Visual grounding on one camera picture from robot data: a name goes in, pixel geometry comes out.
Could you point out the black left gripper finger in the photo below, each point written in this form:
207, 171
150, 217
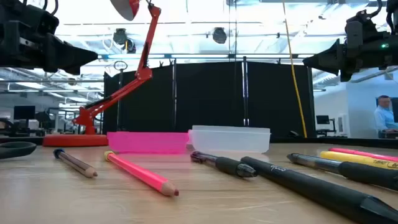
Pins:
68, 59

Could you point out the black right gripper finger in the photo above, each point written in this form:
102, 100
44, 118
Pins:
329, 62

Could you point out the black pen with scale print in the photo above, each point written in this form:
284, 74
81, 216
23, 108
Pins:
317, 188

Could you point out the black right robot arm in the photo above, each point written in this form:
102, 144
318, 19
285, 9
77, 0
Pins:
392, 12

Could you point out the pink translucent plastic box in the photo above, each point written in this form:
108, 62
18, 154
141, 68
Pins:
146, 143

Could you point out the clear plastic box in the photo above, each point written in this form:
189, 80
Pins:
230, 141

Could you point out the black computer monitor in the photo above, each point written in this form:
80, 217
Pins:
322, 119
24, 112

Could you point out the black partition panel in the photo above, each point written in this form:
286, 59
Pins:
208, 96
276, 102
130, 115

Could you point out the person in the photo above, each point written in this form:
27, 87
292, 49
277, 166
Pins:
384, 118

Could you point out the red desk lamp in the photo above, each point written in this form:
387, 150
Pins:
74, 140

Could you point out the pink highlighter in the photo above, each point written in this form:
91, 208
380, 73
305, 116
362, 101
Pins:
363, 153

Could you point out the yellow highlighter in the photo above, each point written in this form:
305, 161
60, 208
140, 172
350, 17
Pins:
357, 159

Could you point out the brown pencil with blue end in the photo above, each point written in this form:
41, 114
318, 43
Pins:
76, 164

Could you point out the black rubber-grip pen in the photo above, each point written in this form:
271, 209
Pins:
230, 166
357, 172

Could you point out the pink pencil with yellow end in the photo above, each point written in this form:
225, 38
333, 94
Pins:
143, 175

